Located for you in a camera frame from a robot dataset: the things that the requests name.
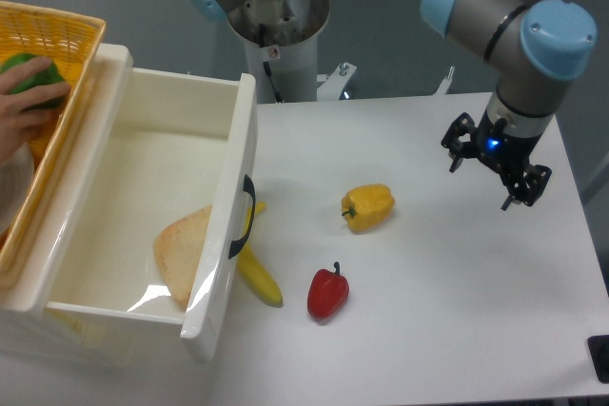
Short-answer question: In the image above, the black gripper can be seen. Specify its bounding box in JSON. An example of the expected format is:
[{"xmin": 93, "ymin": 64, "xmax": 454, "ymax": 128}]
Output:
[{"xmin": 441, "ymin": 92, "xmax": 554, "ymax": 211}]

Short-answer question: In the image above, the triangle bread slice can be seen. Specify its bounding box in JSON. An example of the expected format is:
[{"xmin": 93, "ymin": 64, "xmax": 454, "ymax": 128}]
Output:
[{"xmin": 152, "ymin": 205, "xmax": 212, "ymax": 310}]

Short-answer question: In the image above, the green bell pepper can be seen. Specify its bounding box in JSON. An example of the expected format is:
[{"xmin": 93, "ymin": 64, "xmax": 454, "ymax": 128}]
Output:
[{"xmin": 1, "ymin": 52, "xmax": 68, "ymax": 110}]

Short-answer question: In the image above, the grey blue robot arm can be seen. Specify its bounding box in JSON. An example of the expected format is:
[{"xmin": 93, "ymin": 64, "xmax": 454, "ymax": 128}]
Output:
[{"xmin": 190, "ymin": 0, "xmax": 597, "ymax": 205}]

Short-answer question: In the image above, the white upper drawer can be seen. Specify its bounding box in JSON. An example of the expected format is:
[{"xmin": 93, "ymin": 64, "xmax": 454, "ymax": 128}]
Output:
[{"xmin": 48, "ymin": 69, "xmax": 257, "ymax": 355}]

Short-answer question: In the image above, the white drawer cabinet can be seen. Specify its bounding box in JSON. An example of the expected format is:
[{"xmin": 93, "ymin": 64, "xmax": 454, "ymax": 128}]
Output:
[{"xmin": 1, "ymin": 45, "xmax": 219, "ymax": 364}]

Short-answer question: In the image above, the person's hand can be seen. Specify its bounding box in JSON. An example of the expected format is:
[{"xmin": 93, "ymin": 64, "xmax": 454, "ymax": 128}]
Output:
[{"xmin": 1, "ymin": 56, "xmax": 70, "ymax": 163}]

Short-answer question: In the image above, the yellow bell pepper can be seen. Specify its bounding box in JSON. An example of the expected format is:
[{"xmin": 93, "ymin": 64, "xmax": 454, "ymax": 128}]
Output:
[{"xmin": 341, "ymin": 184, "xmax": 395, "ymax": 233}]

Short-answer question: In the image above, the red bell pepper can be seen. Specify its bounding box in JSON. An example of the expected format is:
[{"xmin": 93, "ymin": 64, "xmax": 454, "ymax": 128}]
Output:
[{"xmin": 306, "ymin": 261, "xmax": 350, "ymax": 320}]

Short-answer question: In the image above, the black object at table edge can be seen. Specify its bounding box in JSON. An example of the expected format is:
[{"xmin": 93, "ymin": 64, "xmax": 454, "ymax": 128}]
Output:
[{"xmin": 587, "ymin": 335, "xmax": 609, "ymax": 384}]

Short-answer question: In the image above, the yellow banana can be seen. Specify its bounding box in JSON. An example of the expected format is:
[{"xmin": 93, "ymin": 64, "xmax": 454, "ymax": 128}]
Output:
[{"xmin": 236, "ymin": 201, "xmax": 285, "ymax": 308}]

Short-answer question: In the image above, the yellow woven basket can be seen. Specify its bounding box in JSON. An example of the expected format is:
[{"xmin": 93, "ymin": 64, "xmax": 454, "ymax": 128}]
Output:
[{"xmin": 1, "ymin": 1, "xmax": 106, "ymax": 288}]

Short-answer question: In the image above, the white plate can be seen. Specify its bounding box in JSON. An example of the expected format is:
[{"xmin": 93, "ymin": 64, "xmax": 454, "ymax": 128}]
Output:
[{"xmin": 0, "ymin": 144, "xmax": 34, "ymax": 232}]

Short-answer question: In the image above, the white metal bracket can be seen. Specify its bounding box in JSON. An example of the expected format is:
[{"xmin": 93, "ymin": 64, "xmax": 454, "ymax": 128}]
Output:
[{"xmin": 317, "ymin": 62, "xmax": 358, "ymax": 102}]

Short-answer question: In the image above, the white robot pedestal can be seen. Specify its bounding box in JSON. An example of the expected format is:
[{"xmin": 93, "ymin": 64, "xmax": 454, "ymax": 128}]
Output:
[{"xmin": 228, "ymin": 0, "xmax": 329, "ymax": 104}]

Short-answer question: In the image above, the black drawer handle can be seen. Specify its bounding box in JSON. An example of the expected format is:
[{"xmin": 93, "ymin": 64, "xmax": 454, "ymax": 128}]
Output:
[{"xmin": 228, "ymin": 174, "xmax": 257, "ymax": 259}]

